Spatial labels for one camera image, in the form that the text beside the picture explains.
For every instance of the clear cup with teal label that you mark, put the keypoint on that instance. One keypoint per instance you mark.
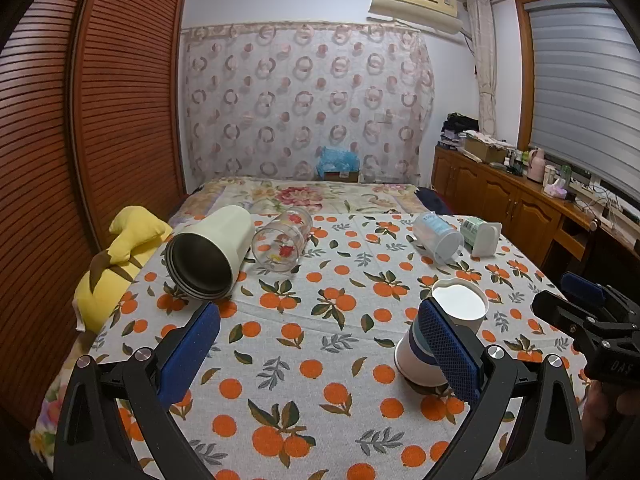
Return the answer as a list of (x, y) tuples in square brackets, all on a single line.
[(437, 237)]

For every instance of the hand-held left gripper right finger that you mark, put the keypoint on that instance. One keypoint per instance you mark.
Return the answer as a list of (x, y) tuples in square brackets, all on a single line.
[(447, 355)]

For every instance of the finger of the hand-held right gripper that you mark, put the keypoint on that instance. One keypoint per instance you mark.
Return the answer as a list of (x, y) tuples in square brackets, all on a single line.
[(582, 286), (555, 310)]

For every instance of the pink thermos jug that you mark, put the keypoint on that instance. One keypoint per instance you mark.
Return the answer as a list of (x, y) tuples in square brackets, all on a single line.
[(536, 166)]

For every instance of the white cup with green label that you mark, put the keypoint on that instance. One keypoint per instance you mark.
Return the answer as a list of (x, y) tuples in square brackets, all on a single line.
[(480, 235)]

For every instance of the white power strip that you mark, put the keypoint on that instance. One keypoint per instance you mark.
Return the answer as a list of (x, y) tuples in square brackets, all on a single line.
[(595, 195)]

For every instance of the cream window curtain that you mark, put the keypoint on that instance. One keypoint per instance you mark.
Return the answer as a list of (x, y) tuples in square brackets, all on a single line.
[(482, 70)]

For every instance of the wooden sideboard cabinet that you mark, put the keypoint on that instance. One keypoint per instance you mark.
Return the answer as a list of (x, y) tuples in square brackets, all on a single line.
[(505, 200)]

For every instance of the cream tumbler cup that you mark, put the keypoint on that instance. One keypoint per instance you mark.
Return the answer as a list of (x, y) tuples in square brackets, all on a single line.
[(210, 260)]

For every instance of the floral bed sheet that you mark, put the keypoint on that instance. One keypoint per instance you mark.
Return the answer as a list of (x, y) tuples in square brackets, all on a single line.
[(300, 194)]

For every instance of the pile of dark clothes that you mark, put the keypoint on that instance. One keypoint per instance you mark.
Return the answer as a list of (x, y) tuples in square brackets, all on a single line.
[(460, 127)]

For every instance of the dark blue cloth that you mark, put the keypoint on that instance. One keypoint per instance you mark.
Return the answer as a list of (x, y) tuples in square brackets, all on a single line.
[(435, 201)]

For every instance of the blue plastic bag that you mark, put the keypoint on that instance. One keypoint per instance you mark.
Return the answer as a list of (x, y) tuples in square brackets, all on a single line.
[(337, 159)]

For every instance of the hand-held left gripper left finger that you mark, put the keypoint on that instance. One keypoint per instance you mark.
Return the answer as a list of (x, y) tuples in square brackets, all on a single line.
[(192, 350)]

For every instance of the orange-print tablecloth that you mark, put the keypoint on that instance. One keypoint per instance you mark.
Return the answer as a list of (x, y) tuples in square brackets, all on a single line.
[(310, 340)]

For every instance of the wooden louvered wardrobe door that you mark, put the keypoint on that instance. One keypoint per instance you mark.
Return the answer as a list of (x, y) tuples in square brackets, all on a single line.
[(127, 95), (35, 185)]

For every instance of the pink tissue pack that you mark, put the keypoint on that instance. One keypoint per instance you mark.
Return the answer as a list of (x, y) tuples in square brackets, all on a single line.
[(556, 191)]

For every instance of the person's right hand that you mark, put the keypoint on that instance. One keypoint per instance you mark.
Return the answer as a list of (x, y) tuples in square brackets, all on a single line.
[(607, 410)]

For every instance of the yellow plush toy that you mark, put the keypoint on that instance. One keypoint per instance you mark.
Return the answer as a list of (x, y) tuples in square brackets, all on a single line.
[(117, 265)]

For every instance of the open cardboard box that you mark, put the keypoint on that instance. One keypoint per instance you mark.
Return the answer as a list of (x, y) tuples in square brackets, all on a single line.
[(485, 149)]

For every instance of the cream air conditioner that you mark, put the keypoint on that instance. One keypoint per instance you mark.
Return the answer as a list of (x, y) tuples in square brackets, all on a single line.
[(415, 2)]

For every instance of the grey window blind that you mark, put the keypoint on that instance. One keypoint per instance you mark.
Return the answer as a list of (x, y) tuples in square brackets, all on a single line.
[(585, 85)]

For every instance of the clear flower-print glass cup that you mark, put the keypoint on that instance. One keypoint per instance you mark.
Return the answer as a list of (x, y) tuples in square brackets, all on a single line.
[(282, 247)]

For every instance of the small cardboard box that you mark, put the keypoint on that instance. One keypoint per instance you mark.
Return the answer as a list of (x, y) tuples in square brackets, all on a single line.
[(342, 176)]

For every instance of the white and blue paper cup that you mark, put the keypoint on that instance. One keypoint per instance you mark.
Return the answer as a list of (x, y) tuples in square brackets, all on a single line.
[(455, 310)]

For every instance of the circle-pattern sheer curtain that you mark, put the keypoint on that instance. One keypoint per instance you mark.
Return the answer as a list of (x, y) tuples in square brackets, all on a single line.
[(305, 100)]

